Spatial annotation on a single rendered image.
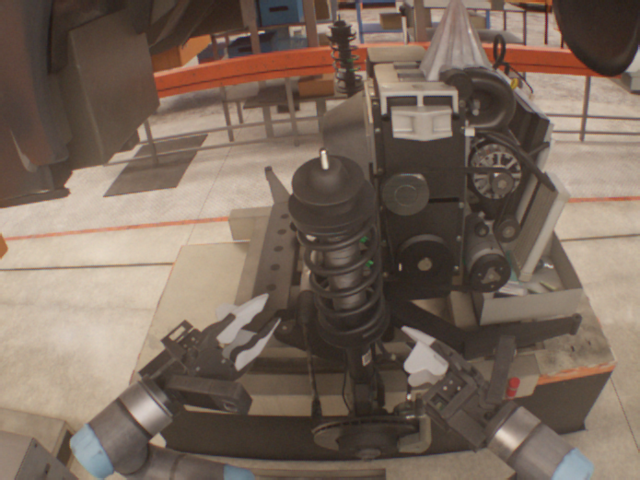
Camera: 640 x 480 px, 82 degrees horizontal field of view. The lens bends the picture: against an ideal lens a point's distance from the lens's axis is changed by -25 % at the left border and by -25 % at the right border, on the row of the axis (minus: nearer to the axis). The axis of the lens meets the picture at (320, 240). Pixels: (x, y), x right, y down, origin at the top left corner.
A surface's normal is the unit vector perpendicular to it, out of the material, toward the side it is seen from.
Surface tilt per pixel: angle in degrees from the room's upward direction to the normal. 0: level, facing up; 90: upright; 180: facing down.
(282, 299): 0
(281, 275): 0
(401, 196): 90
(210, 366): 84
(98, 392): 0
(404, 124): 90
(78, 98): 90
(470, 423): 15
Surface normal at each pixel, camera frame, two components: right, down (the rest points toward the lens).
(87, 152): -0.05, 0.59
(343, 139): -0.53, 0.35
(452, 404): -0.27, -0.65
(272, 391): -0.11, -0.80
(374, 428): -0.03, 0.77
